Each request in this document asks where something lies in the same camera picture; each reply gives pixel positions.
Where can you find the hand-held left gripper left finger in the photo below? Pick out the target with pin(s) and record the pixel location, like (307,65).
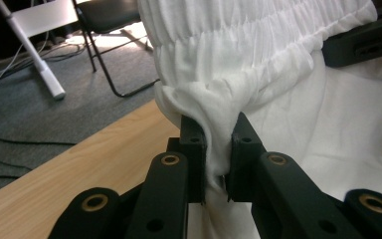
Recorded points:
(194,149)

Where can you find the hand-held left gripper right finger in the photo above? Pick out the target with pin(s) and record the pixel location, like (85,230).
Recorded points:
(243,156)

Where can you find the white skirt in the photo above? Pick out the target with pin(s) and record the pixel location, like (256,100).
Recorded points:
(262,83)

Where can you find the black folding chair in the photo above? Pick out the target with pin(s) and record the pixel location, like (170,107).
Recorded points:
(112,40)

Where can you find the white desk leg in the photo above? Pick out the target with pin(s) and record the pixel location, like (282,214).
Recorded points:
(43,63)

